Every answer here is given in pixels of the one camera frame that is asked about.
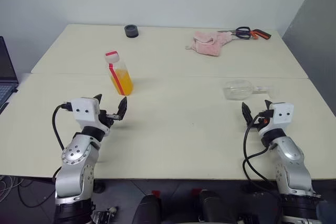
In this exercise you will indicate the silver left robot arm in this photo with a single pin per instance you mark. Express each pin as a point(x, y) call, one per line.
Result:
point(76, 155)

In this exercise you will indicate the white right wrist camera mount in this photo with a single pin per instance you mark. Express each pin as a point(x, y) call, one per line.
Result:
point(282, 115)

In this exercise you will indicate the black round cap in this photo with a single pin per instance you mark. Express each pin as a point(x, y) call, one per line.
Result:
point(131, 31)

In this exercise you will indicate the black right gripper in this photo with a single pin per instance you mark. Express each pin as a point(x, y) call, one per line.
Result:
point(262, 121)

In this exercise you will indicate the dark rounded shape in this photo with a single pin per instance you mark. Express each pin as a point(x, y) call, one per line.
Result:
point(147, 211)
point(215, 208)

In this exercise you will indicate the small red marker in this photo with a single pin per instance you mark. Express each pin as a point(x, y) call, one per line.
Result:
point(197, 192)
point(156, 193)

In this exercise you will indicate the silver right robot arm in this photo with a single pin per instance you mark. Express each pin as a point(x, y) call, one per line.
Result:
point(291, 153)

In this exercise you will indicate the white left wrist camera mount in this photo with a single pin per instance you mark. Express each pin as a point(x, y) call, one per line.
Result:
point(84, 111)

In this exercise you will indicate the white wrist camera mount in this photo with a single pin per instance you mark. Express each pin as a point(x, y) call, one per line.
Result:
point(84, 111)
point(282, 115)

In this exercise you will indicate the dark laptop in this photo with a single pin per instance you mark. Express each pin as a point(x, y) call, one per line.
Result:
point(5, 77)

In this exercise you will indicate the orange black hand tool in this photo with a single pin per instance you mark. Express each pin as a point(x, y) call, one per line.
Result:
point(263, 33)

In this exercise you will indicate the orange juice bottle red-white cap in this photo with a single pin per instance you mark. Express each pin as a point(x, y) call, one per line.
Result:
point(123, 82)

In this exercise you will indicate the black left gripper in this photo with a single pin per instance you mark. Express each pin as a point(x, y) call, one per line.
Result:
point(105, 117)

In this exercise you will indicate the pink cloth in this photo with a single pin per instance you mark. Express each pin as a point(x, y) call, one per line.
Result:
point(207, 44)

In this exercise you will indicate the black table foot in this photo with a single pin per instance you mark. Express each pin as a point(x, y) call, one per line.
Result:
point(99, 187)

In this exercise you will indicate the black device with white knob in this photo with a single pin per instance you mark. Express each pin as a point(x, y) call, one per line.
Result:
point(105, 216)

